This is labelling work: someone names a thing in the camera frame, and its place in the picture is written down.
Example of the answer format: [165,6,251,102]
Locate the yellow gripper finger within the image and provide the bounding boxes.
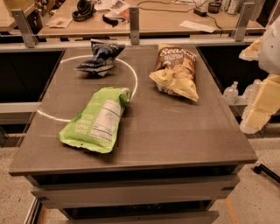
[239,38,262,61]
[240,74,280,134]

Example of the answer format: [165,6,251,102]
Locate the blue chip bag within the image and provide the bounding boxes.
[75,41,125,77]

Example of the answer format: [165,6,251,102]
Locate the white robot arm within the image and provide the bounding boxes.
[239,17,280,134]

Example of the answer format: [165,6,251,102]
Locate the brown chip bag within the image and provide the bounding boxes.
[150,44,199,102]

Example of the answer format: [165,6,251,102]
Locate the green chip bag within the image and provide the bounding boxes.
[59,87,132,153]

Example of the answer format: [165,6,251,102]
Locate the black mesh cup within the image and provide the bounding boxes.
[208,2,221,14]

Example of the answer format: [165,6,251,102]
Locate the black power adapter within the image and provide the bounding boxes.
[193,8,207,17]

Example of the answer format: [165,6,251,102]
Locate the white paper sheet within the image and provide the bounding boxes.
[180,20,215,33]

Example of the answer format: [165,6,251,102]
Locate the black sunglasses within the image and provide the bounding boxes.
[102,15,118,27]

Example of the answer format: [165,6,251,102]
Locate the magazine on desk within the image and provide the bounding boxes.
[94,0,130,21]

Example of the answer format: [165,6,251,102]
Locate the black headphones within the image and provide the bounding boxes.
[72,0,95,22]

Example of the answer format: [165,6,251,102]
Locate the small paper card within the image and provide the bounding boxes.
[46,17,72,28]

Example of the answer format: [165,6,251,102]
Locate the grey table drawer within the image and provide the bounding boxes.
[31,175,240,208]

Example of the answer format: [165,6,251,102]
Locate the right metal bracket post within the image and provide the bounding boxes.
[233,2,255,42]

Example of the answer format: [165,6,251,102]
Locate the metal bracket post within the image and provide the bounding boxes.
[11,9,38,48]
[129,6,140,45]
[233,2,255,42]

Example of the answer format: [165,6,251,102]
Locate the middle metal bracket post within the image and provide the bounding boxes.
[129,6,140,45]

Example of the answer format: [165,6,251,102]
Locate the left metal bracket post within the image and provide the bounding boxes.
[11,9,38,48]

